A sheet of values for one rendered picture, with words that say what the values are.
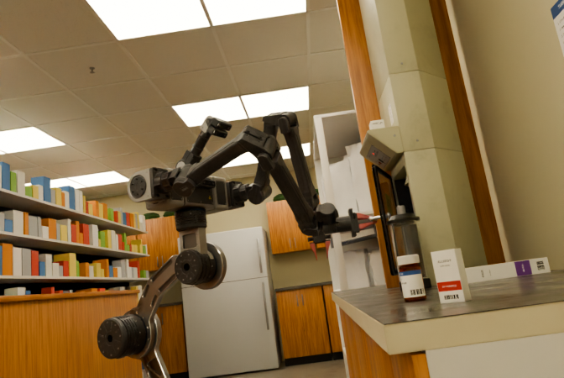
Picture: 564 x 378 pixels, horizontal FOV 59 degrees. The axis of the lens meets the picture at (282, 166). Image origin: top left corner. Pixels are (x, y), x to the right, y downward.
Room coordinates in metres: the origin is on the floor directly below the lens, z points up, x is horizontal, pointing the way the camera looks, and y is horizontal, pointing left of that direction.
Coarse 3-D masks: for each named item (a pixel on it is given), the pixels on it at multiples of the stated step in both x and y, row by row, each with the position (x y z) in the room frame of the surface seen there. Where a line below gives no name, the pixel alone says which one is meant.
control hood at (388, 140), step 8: (384, 128) 1.75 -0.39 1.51; (392, 128) 1.74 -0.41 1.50; (368, 136) 1.78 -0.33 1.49; (376, 136) 1.74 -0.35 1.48; (384, 136) 1.74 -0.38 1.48; (392, 136) 1.74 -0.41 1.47; (400, 136) 1.75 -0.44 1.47; (368, 144) 1.87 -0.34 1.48; (376, 144) 1.81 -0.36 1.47; (384, 144) 1.75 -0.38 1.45; (392, 144) 1.74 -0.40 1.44; (400, 144) 1.74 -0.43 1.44; (360, 152) 2.04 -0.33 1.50; (384, 152) 1.83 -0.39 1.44; (392, 152) 1.77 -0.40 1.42; (400, 152) 1.75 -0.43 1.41; (392, 160) 1.87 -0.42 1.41; (384, 168) 2.01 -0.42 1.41
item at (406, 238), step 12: (396, 228) 1.62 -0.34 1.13; (408, 228) 1.61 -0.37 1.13; (396, 240) 1.63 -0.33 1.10; (408, 240) 1.61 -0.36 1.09; (420, 240) 1.63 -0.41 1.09; (396, 252) 1.64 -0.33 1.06; (408, 252) 1.61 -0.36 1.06; (420, 252) 1.62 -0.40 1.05; (396, 264) 1.66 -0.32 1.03; (420, 264) 1.61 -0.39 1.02
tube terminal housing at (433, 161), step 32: (384, 96) 1.89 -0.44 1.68; (416, 96) 1.74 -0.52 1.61; (448, 96) 1.87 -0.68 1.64; (416, 128) 1.74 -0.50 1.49; (448, 128) 1.83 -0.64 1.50; (416, 160) 1.74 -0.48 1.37; (448, 160) 1.79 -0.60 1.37; (416, 192) 1.74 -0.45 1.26; (448, 192) 1.76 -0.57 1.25; (448, 224) 1.74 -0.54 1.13; (480, 256) 1.85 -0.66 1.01
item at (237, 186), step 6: (234, 186) 2.29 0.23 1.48; (240, 186) 2.28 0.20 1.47; (246, 186) 2.27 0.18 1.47; (234, 192) 2.28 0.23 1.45; (240, 192) 2.27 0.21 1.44; (246, 192) 2.26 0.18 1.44; (234, 198) 2.29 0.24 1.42; (240, 198) 2.28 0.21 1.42; (246, 198) 2.29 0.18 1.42; (234, 204) 2.28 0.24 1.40; (240, 204) 2.32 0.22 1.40
